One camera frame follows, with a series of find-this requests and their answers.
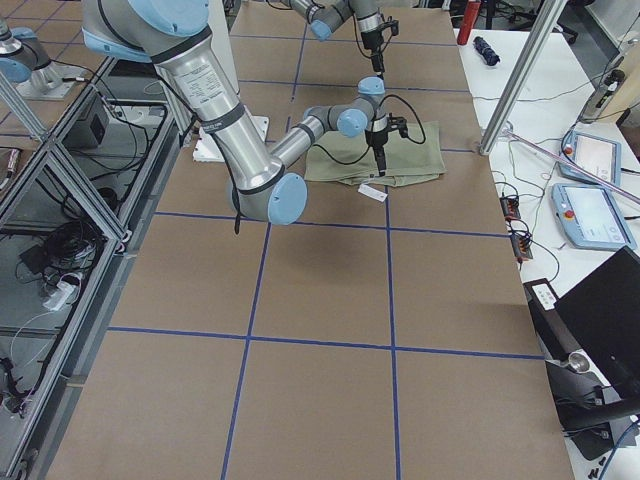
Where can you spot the blue tape line near crosswise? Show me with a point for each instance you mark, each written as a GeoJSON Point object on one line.
{"type": "Point", "coordinates": [327, 343]}

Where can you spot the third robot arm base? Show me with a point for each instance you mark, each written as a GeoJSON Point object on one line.
{"type": "Point", "coordinates": [26, 63]}

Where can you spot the black power adapter box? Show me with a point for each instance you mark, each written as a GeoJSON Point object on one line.
{"type": "Point", "coordinates": [89, 129]}

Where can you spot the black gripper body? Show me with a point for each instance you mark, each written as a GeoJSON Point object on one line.
{"type": "Point", "coordinates": [370, 40]}
{"type": "Point", "coordinates": [375, 138]}

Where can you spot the upper teach pendant tablet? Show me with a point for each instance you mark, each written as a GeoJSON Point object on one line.
{"type": "Point", "coordinates": [597, 155]}

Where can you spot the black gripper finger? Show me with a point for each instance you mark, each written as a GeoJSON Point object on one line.
{"type": "Point", "coordinates": [377, 62]}
{"type": "Point", "coordinates": [380, 159]}

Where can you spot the aluminium frame side rack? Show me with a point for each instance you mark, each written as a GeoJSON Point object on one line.
{"type": "Point", "coordinates": [74, 215]}

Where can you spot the lower orange connector block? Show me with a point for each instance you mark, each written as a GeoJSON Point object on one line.
{"type": "Point", "coordinates": [521, 244]}

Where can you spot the aluminium frame post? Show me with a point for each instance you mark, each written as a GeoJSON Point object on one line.
{"type": "Point", "coordinates": [532, 49]}

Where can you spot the orange connector block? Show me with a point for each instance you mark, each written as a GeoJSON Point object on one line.
{"type": "Point", "coordinates": [521, 244]}
{"type": "Point", "coordinates": [510, 207]}

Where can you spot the blue tape line lengthwise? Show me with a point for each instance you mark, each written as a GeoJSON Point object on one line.
{"type": "Point", "coordinates": [315, 84]}
{"type": "Point", "coordinates": [345, 226]}

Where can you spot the red fire extinguisher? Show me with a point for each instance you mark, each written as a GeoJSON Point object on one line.
{"type": "Point", "coordinates": [468, 21]}

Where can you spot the blue tape line crosswise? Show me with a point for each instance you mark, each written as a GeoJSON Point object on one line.
{"type": "Point", "coordinates": [251, 330]}
{"type": "Point", "coordinates": [327, 343]}
{"type": "Point", "coordinates": [393, 344]}

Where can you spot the black box with label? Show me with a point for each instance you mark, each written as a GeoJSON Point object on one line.
{"type": "Point", "coordinates": [552, 330]}

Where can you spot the sage green long-sleeve shirt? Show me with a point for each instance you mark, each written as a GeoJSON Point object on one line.
{"type": "Point", "coordinates": [336, 158]}

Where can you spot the upper orange connector block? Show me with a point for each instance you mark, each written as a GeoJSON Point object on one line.
{"type": "Point", "coordinates": [510, 207]}

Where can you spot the black laptop computer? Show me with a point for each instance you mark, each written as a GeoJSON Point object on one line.
{"type": "Point", "coordinates": [602, 313]}

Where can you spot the teach pendant tablet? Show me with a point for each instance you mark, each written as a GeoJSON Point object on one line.
{"type": "Point", "coordinates": [591, 218]}
{"type": "Point", "coordinates": [597, 155]}

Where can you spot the folded dark blue umbrella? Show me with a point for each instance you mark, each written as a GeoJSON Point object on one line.
{"type": "Point", "coordinates": [486, 52]}

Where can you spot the white power strip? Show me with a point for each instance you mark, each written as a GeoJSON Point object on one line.
{"type": "Point", "coordinates": [62, 293]}

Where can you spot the white paper hang tag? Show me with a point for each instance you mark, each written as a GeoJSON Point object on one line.
{"type": "Point", "coordinates": [372, 193]}

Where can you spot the blue tape line centre lengthwise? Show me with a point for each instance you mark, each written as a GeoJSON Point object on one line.
{"type": "Point", "coordinates": [315, 84]}

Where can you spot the clear pink rod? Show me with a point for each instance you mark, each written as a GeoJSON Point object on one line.
{"type": "Point", "coordinates": [564, 161]}

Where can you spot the blue tape line far crosswise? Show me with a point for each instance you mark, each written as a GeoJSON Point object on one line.
{"type": "Point", "coordinates": [251, 330]}

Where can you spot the lower teach pendant tablet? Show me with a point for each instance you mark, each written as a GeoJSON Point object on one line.
{"type": "Point", "coordinates": [591, 218]}

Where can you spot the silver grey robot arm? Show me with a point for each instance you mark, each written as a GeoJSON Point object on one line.
{"type": "Point", "coordinates": [325, 20]}
{"type": "Point", "coordinates": [176, 37]}

